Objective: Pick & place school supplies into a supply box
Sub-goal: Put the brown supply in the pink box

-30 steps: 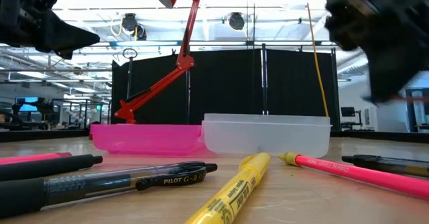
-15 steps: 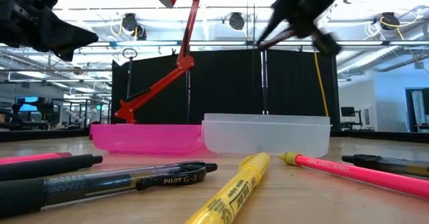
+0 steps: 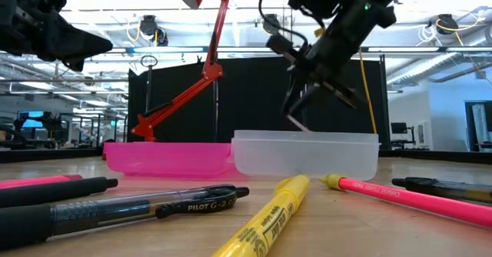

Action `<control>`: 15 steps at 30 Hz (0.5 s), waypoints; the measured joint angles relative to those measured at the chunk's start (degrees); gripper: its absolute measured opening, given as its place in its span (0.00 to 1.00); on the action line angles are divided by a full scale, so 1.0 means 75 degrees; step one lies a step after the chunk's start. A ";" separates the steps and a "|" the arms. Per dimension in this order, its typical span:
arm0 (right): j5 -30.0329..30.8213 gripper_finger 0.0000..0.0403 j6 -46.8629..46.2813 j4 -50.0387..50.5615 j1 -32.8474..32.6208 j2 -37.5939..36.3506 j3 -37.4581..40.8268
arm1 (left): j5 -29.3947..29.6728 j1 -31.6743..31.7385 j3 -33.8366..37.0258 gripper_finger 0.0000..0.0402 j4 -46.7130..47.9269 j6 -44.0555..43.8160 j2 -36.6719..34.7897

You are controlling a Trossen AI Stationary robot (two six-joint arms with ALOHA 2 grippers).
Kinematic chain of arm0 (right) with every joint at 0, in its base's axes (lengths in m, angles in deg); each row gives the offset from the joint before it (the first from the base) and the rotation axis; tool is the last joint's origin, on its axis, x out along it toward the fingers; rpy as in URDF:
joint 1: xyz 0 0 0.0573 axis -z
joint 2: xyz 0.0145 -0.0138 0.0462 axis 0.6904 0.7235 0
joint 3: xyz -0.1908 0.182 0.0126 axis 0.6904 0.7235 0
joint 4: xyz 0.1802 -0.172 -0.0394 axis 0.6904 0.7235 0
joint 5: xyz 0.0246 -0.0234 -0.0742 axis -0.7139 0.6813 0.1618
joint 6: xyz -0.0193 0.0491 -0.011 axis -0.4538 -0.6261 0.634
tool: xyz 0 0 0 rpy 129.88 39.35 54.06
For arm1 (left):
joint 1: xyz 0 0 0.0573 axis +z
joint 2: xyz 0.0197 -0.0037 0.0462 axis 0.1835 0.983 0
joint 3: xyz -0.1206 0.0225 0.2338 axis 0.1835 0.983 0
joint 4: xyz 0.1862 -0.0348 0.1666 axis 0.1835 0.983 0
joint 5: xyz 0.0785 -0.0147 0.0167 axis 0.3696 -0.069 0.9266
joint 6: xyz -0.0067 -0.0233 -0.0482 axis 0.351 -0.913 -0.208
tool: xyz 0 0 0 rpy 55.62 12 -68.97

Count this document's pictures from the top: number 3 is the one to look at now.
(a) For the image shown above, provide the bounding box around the yellow cable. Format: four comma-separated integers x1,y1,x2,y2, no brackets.
358,48,378,135

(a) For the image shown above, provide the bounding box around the clear plastic supply box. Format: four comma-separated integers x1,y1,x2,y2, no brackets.
230,129,381,182

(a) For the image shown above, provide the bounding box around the black right camera cable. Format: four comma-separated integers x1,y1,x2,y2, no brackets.
258,0,309,47

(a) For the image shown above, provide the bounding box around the black ceiling cable reel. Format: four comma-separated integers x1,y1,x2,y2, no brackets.
138,14,169,47
436,13,459,35
262,13,282,35

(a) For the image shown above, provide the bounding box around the pink pencil with yellow eraser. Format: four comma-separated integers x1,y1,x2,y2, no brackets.
318,173,492,229

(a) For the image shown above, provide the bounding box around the red desk lamp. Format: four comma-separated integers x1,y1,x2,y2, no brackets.
130,0,234,142

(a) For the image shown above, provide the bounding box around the blue-lit monitor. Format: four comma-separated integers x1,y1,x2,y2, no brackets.
17,109,45,129

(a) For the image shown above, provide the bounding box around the black partition panel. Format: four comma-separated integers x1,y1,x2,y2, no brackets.
127,55,390,150

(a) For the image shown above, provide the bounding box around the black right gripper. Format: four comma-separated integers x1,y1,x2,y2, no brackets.
266,16,361,125

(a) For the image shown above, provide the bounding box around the dark door frame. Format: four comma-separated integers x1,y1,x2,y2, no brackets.
464,100,492,153

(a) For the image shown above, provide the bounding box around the pink plastic box lid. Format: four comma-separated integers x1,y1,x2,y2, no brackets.
102,141,247,180

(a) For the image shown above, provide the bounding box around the yellow highlighter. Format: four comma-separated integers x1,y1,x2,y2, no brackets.
211,174,311,257

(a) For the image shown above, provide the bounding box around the black ring-topped pole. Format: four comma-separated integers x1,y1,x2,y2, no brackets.
139,54,159,114

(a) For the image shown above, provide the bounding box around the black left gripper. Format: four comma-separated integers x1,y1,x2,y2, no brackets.
0,0,114,72

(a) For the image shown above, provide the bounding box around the black Pilot G-2 pen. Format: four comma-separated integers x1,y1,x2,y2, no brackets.
0,184,251,250

